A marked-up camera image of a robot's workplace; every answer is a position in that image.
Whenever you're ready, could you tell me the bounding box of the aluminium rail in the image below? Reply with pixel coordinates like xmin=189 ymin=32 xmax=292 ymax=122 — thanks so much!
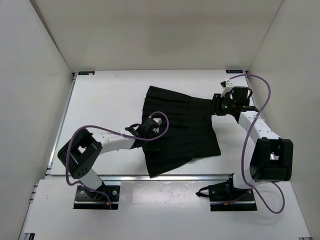
xmin=44 ymin=173 xmax=283 ymax=183

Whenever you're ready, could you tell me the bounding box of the table label sticker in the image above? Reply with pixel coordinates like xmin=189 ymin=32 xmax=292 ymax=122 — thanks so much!
xmin=225 ymin=69 xmax=244 ymax=74
xmin=77 ymin=71 xmax=95 ymax=76

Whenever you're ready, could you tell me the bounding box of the black pleated skirt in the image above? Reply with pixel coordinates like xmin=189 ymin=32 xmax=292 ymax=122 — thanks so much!
xmin=142 ymin=86 xmax=221 ymax=178

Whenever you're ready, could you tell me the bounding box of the right table label sticker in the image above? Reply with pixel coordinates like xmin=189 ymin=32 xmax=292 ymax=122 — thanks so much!
xmin=225 ymin=69 xmax=244 ymax=74

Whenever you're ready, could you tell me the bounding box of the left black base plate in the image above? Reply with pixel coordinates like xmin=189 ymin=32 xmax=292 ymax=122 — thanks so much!
xmin=73 ymin=181 xmax=121 ymax=210

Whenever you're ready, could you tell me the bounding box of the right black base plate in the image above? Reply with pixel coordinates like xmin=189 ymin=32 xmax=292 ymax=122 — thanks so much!
xmin=195 ymin=178 xmax=258 ymax=212

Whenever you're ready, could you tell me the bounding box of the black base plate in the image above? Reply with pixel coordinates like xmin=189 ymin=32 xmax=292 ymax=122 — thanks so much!
xmin=73 ymin=181 xmax=121 ymax=210
xmin=195 ymin=178 xmax=258 ymax=212

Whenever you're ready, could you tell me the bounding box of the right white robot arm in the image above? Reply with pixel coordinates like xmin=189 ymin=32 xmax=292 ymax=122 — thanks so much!
xmin=213 ymin=83 xmax=294 ymax=200

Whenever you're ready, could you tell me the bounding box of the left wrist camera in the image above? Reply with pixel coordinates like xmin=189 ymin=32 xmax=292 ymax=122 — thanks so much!
xmin=151 ymin=117 xmax=162 ymax=132

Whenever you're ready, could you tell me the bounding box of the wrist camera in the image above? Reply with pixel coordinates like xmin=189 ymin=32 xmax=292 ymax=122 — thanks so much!
xmin=220 ymin=79 xmax=234 ymax=97
xmin=151 ymin=117 xmax=162 ymax=132

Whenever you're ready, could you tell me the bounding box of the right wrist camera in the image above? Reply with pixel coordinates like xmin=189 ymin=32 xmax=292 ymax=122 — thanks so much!
xmin=220 ymin=79 xmax=234 ymax=97

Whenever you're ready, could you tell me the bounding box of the left table label sticker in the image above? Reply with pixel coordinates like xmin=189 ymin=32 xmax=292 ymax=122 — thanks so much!
xmin=77 ymin=71 xmax=95 ymax=76

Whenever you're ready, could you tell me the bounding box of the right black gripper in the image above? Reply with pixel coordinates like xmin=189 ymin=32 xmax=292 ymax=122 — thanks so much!
xmin=205 ymin=94 xmax=236 ymax=117

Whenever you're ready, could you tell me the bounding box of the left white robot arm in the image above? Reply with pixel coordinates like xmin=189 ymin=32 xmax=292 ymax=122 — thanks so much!
xmin=57 ymin=117 xmax=162 ymax=199

